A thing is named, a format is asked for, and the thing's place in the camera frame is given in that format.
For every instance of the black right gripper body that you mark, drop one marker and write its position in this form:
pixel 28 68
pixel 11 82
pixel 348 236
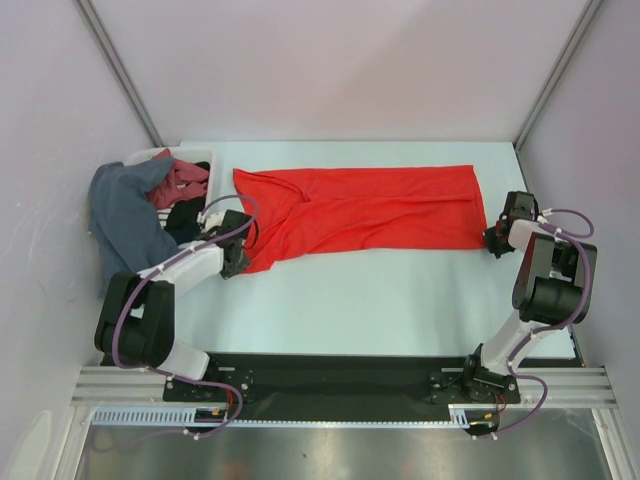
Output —
pixel 495 243

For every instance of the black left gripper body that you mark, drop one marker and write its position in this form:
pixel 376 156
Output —
pixel 234 268

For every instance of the grey-blue tank top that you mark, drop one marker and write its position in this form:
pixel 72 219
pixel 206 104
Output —
pixel 124 222

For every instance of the red tank top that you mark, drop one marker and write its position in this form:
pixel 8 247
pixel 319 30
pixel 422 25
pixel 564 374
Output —
pixel 334 210

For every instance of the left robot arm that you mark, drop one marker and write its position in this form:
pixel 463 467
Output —
pixel 137 324

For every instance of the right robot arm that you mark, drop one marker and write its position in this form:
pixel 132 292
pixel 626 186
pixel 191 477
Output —
pixel 552 289

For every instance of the striped white black tank top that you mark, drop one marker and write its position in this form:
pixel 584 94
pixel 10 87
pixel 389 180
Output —
pixel 163 215

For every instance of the maroon tank top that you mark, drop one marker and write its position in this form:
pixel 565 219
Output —
pixel 184 181

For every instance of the white plastic laundry bin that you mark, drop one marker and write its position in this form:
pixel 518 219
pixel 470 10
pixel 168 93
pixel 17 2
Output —
pixel 191 154

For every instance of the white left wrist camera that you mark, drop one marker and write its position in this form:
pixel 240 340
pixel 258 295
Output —
pixel 210 220

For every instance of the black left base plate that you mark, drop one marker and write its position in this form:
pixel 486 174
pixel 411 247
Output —
pixel 222 382

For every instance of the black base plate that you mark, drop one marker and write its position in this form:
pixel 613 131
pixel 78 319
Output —
pixel 478 387
pixel 222 382

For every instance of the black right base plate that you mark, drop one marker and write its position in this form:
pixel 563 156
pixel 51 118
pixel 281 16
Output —
pixel 478 387

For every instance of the aluminium frame rail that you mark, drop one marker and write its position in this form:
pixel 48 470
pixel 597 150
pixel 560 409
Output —
pixel 574 387

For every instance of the right aluminium corner post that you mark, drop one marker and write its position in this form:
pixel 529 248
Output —
pixel 568 52

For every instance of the aluminium corner post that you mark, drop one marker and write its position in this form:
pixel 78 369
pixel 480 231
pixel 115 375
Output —
pixel 568 52
pixel 99 33

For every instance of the grey slotted cable duct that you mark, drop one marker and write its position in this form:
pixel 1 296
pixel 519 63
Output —
pixel 450 416

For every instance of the left aluminium corner post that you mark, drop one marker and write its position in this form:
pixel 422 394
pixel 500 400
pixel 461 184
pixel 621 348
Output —
pixel 99 33

